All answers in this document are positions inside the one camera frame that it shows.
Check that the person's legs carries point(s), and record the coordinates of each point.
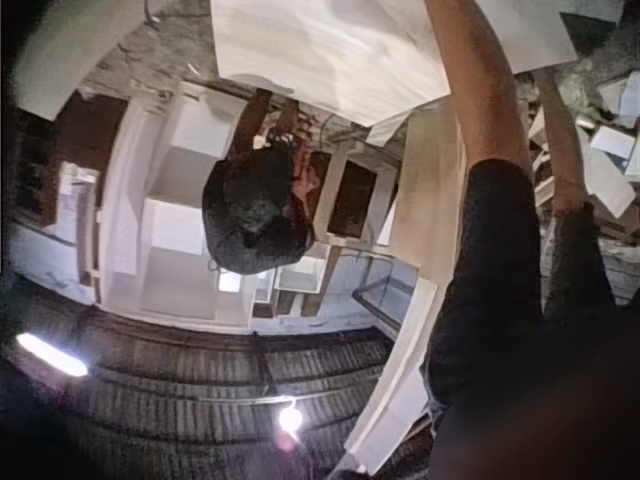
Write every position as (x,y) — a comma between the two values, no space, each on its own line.
(567,150)

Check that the large white board sheet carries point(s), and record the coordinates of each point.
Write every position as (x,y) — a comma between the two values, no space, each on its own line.
(325,50)

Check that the fluorescent tube light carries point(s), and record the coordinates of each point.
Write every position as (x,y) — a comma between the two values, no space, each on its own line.
(50,354)

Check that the white framed wooden box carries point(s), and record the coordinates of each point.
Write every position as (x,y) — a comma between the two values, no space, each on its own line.
(340,200)

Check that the long white board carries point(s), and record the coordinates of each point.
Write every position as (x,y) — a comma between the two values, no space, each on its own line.
(425,200)

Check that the glass top metal frame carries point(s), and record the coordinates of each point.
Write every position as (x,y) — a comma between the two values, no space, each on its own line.
(385,290)

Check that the heap of white board offcuts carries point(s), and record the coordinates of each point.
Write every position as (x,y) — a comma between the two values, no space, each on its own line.
(607,150)

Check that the white open shelf cabinet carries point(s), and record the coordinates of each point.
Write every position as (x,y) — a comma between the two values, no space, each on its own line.
(175,220)

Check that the bare light bulb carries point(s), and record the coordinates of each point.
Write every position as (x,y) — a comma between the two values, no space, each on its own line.
(291,419)

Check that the white curved panel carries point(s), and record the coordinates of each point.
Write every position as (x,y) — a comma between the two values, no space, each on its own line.
(65,50)

